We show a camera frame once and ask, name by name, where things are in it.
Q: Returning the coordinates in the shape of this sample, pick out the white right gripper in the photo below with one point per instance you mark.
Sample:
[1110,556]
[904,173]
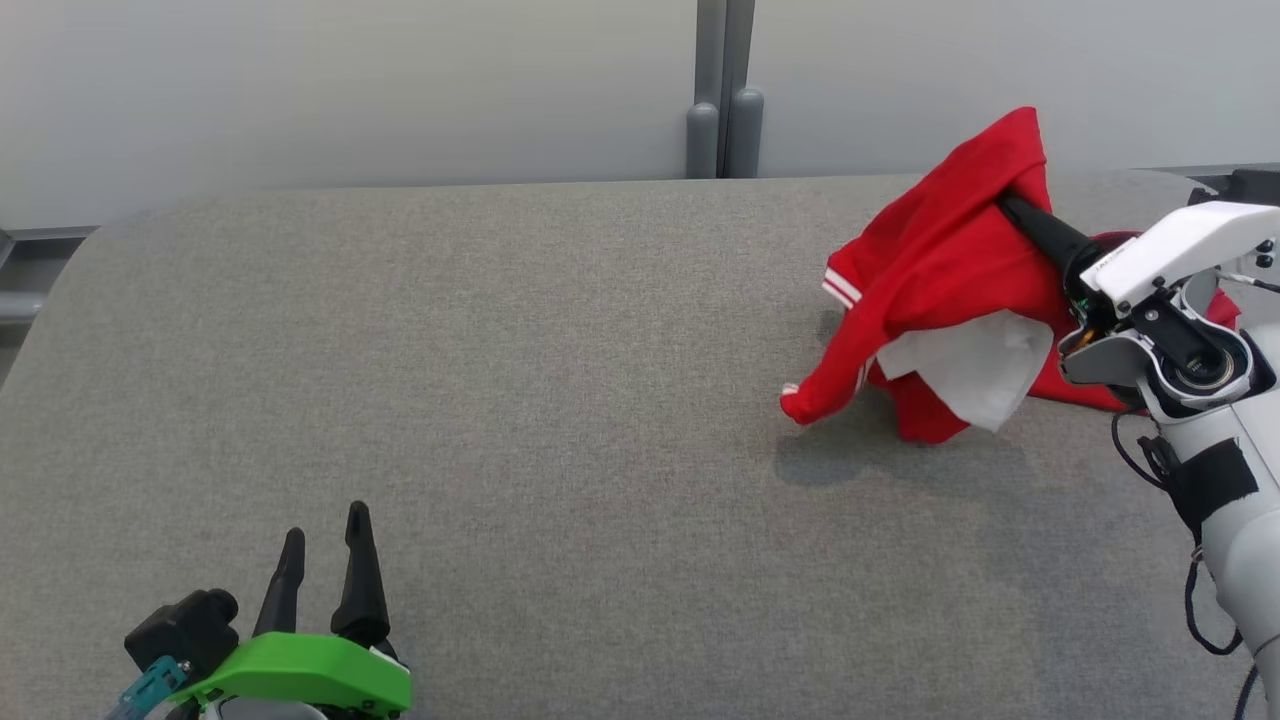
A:
[1180,245]

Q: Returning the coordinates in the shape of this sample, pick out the red basketball jersey shirt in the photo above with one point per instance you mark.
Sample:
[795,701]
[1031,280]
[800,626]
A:
[950,250]

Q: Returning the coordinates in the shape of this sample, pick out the grey metal wheeled frame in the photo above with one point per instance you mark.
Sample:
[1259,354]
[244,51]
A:
[25,300]

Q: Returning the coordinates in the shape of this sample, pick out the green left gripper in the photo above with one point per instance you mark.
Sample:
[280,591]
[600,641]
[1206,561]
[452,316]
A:
[300,670]

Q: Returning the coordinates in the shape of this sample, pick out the red shorts white stripe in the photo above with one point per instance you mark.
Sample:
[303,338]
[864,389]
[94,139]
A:
[1085,388]

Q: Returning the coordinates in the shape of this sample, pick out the grey partition post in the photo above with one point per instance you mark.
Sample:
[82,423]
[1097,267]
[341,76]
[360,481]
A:
[725,90]

